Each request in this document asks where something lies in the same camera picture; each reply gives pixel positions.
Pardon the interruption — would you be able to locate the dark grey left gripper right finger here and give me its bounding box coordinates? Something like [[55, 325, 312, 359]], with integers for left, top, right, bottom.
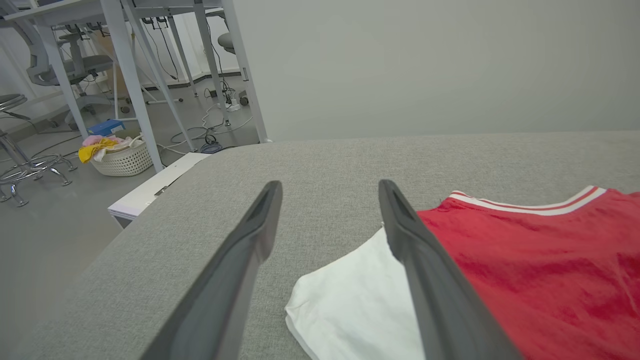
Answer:
[[378, 179, 523, 360]]

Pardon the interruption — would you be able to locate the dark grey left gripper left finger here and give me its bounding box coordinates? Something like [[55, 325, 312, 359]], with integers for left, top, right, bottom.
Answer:
[[140, 180, 284, 360]]

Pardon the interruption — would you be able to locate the red and white polo shirt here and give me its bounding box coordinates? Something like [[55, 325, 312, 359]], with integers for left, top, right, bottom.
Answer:
[[284, 185, 640, 360]]

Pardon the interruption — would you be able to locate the white flat board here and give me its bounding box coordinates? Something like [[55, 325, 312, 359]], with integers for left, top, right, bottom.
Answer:
[[107, 152, 211, 222]]

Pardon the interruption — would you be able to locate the white perforated laundry basket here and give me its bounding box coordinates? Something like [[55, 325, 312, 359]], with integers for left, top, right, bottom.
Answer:
[[89, 136, 154, 177]]

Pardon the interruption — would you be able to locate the cream cloth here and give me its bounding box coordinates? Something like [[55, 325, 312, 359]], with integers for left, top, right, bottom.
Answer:
[[94, 136, 145, 162]]

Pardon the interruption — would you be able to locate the yellow cloth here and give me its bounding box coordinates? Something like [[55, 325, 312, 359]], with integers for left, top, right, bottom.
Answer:
[[78, 138, 120, 164]]

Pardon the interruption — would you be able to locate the pink cloth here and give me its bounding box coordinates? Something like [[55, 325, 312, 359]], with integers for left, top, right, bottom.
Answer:
[[82, 133, 119, 147]]

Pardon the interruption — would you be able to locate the blue flat box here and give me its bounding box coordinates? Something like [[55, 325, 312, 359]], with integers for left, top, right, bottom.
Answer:
[[87, 118, 126, 137]]

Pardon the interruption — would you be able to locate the white tubular wheeled stand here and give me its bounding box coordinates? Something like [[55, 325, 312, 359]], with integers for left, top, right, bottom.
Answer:
[[112, 62, 184, 122]]

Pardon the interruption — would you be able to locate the grey round stool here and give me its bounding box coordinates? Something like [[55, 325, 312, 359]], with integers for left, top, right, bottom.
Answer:
[[217, 31, 251, 107]]

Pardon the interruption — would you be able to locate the grey office chair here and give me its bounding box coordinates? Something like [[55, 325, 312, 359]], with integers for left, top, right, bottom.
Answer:
[[15, 19, 117, 127]]

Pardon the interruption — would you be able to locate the chrome stool base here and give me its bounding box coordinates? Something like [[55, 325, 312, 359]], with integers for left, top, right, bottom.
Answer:
[[0, 93, 79, 209]]

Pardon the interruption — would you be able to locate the dark coiled floor cable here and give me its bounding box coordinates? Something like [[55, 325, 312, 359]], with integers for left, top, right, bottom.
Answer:
[[169, 125, 227, 154]]

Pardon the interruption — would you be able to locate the white floor cable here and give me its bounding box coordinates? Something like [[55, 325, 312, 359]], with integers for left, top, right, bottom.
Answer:
[[159, 102, 254, 156]]

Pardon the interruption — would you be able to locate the white metal desk frame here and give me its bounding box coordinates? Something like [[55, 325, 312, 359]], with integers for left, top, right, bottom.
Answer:
[[0, 0, 271, 174]]

